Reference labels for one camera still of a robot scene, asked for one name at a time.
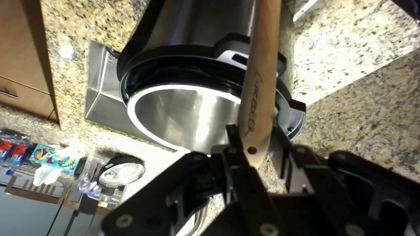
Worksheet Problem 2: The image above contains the wooden spatula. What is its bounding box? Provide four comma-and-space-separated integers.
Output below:
236, 0, 284, 169

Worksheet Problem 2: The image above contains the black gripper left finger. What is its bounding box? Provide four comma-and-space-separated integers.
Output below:
218, 125, 288, 236

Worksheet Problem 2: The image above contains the steel kitchen sink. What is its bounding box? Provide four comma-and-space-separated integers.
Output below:
84, 41, 148, 141

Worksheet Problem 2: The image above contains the white crumpled tissue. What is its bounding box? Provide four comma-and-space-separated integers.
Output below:
32, 163, 66, 188

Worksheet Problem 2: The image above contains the light wood base cabinet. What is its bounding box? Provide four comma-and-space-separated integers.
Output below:
0, 0, 60, 126

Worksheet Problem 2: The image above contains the colourful printed box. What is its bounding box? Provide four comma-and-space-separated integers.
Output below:
28, 143, 83, 177

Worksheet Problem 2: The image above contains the red blue packet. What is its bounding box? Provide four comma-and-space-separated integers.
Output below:
0, 138, 16, 164
8, 143, 30, 168

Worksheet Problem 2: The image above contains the stainless steel pressure cooker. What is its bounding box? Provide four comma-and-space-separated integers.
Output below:
117, 0, 307, 155

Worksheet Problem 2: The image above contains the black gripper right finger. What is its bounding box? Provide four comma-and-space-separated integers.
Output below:
267, 125, 366, 236

